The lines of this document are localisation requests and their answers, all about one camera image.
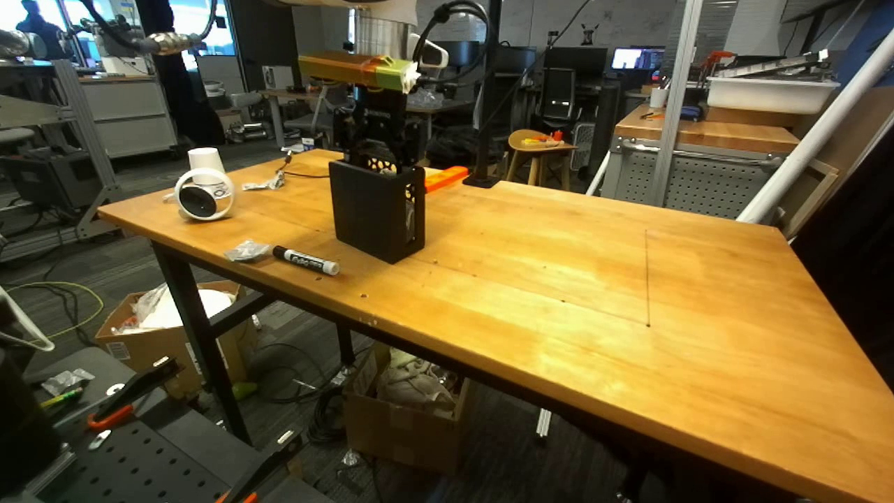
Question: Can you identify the cardboard box with white bag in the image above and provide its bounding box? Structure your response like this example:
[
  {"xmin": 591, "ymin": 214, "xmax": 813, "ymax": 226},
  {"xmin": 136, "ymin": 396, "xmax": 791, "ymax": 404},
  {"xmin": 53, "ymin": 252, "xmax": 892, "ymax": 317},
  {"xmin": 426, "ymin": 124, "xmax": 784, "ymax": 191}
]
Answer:
[{"xmin": 94, "ymin": 281, "xmax": 258, "ymax": 400}]

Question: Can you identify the black and orange clamp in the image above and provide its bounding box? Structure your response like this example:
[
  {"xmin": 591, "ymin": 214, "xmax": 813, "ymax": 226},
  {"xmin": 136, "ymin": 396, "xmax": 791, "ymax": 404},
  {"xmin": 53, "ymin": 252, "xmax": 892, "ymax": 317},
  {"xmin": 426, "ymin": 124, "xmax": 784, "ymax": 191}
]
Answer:
[
  {"xmin": 86, "ymin": 356, "xmax": 186, "ymax": 431},
  {"xmin": 214, "ymin": 429, "xmax": 305, "ymax": 503}
]

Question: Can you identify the white round device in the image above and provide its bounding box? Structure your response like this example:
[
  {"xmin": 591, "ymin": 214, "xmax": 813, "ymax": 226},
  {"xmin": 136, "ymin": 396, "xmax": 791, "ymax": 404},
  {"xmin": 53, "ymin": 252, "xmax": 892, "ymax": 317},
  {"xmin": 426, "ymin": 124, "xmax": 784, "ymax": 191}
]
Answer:
[{"xmin": 165, "ymin": 168, "xmax": 236, "ymax": 223}]

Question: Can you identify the grey metal shelf rack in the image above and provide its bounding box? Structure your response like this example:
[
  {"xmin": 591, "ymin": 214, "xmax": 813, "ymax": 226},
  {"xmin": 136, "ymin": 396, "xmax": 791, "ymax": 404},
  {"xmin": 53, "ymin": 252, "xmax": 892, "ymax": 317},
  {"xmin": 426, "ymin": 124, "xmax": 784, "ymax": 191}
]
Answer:
[{"xmin": 0, "ymin": 59, "xmax": 125, "ymax": 264}]

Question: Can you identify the wooden stool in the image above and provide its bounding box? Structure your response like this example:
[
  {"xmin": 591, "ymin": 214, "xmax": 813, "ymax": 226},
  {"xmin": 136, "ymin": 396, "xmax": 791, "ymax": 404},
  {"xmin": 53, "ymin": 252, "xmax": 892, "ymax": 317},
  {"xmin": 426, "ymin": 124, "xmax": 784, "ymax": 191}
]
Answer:
[{"xmin": 505, "ymin": 129, "xmax": 579, "ymax": 188}]

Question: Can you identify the wooden top workbench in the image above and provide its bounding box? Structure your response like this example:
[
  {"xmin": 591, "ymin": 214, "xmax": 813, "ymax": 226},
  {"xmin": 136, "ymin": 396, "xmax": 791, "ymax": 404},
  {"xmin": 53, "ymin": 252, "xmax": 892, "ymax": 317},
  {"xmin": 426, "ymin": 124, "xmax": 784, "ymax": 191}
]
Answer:
[{"xmin": 599, "ymin": 103, "xmax": 803, "ymax": 219}]

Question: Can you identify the green marker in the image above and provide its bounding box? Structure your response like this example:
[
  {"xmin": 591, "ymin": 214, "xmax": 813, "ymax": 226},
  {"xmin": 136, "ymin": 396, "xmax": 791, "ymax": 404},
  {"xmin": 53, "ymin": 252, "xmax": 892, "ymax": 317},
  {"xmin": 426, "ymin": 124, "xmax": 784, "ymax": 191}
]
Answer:
[{"xmin": 39, "ymin": 387, "xmax": 85, "ymax": 411}]

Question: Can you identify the yellow cable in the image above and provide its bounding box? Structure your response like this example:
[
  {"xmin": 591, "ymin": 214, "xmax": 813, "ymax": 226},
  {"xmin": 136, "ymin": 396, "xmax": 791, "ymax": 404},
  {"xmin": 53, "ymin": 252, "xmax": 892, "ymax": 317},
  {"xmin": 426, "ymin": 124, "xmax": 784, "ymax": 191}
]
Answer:
[{"xmin": 6, "ymin": 281, "xmax": 105, "ymax": 340}]

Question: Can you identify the grey cabinet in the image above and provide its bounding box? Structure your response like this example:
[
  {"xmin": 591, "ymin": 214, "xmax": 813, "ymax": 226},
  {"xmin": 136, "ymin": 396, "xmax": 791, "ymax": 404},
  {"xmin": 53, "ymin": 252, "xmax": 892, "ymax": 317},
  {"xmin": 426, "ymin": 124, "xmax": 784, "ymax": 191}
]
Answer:
[{"xmin": 78, "ymin": 73, "xmax": 179, "ymax": 159}]

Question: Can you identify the person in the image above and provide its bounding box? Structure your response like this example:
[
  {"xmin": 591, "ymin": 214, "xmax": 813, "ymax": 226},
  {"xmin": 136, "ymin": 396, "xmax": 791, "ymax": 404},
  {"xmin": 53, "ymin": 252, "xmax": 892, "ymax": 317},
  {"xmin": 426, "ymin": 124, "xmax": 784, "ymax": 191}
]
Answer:
[{"xmin": 15, "ymin": 0, "xmax": 73, "ymax": 61}]

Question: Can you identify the small clear plastic bag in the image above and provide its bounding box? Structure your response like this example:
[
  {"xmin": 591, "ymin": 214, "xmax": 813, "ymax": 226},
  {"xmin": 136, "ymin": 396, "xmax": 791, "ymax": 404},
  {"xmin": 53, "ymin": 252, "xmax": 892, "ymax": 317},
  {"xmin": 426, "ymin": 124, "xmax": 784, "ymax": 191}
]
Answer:
[{"xmin": 41, "ymin": 367, "xmax": 96, "ymax": 398}]

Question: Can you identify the crumpled clear plastic wrapper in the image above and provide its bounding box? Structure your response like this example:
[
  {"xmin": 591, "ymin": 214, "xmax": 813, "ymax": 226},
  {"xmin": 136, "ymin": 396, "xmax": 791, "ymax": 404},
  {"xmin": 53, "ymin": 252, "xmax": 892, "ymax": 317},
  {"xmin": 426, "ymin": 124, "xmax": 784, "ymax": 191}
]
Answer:
[
  {"xmin": 223, "ymin": 240, "xmax": 272, "ymax": 263},
  {"xmin": 242, "ymin": 171, "xmax": 287, "ymax": 191}
]

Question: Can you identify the monitor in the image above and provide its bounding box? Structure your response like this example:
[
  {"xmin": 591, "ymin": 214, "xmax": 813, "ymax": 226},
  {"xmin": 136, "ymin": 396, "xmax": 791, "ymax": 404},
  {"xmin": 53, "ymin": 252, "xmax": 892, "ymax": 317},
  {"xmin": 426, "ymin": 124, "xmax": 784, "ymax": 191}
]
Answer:
[{"xmin": 610, "ymin": 47, "xmax": 666, "ymax": 71}]

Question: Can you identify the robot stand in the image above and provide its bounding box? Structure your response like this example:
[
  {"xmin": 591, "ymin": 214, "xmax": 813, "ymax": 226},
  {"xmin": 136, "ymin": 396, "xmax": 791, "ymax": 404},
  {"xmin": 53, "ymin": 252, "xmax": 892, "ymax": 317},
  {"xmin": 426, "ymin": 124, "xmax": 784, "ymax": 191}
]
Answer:
[{"xmin": 0, "ymin": 346, "xmax": 329, "ymax": 503}]

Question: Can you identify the silver upright post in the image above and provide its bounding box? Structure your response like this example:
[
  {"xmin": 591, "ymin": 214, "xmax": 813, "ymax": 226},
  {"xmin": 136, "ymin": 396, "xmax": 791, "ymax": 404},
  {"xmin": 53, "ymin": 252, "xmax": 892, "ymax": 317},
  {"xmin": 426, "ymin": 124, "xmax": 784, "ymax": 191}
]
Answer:
[{"xmin": 650, "ymin": 0, "xmax": 705, "ymax": 208}]

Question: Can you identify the black cable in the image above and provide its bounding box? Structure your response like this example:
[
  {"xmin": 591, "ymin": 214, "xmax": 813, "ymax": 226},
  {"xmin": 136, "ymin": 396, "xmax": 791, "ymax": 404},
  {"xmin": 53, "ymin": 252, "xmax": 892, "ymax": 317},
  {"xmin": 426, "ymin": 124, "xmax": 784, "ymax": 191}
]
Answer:
[{"xmin": 281, "ymin": 150, "xmax": 331, "ymax": 180}]

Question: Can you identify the black box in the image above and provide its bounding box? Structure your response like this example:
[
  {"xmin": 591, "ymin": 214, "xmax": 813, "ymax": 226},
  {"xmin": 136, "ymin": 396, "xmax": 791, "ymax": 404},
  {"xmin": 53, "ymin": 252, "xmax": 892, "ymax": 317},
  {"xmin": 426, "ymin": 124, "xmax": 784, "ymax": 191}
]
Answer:
[{"xmin": 328, "ymin": 158, "xmax": 427, "ymax": 265}]

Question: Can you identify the white plastic bin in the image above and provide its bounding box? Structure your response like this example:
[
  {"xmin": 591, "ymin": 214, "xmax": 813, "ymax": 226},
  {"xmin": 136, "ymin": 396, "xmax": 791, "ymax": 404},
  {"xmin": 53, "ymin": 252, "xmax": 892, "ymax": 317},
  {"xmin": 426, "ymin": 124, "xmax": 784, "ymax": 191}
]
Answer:
[{"xmin": 705, "ymin": 75, "xmax": 841, "ymax": 116}]

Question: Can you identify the orange block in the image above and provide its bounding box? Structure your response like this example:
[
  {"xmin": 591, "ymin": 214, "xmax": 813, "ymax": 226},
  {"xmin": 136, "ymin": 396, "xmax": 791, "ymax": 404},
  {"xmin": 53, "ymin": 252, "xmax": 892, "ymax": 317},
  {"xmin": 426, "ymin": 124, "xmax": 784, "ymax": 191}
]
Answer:
[{"xmin": 424, "ymin": 166, "xmax": 470, "ymax": 194}]

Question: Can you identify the cardboard box with cloths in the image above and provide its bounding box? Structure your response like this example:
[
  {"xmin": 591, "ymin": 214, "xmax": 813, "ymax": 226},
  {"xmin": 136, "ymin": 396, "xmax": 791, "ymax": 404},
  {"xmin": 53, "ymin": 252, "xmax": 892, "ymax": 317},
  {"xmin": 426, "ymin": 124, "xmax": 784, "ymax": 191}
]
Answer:
[{"xmin": 343, "ymin": 342, "xmax": 471, "ymax": 476}]

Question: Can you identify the black office chair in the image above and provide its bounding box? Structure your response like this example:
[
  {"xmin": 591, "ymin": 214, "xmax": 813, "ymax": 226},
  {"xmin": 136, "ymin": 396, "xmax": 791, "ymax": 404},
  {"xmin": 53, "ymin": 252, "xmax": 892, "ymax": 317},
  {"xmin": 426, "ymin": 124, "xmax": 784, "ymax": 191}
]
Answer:
[{"xmin": 535, "ymin": 67, "xmax": 579, "ymax": 133}]

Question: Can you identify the black and white marker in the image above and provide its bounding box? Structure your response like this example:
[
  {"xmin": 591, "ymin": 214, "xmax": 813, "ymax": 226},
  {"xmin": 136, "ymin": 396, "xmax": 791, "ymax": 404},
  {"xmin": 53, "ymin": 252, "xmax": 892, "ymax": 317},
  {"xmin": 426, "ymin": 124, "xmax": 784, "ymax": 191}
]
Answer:
[{"xmin": 271, "ymin": 245, "xmax": 342, "ymax": 277}]

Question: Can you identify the black pole with base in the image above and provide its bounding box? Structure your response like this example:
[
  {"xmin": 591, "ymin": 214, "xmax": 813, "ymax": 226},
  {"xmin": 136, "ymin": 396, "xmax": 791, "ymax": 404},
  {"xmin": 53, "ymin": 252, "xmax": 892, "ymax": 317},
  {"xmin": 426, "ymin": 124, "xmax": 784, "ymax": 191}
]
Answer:
[{"xmin": 462, "ymin": 0, "xmax": 505, "ymax": 189}]

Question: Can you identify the white paper cup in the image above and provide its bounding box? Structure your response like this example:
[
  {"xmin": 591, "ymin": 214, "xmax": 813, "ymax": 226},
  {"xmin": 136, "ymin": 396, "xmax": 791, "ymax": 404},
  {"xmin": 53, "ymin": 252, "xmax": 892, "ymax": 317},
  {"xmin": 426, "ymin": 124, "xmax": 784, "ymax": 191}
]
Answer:
[{"xmin": 186, "ymin": 147, "xmax": 226, "ymax": 177}]

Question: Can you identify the white diagonal pole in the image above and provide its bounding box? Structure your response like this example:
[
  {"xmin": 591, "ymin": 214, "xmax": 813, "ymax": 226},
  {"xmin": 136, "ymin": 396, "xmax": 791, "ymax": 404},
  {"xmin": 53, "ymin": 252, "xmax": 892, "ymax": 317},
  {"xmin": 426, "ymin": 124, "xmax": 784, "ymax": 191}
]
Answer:
[{"xmin": 735, "ymin": 27, "xmax": 894, "ymax": 225}]

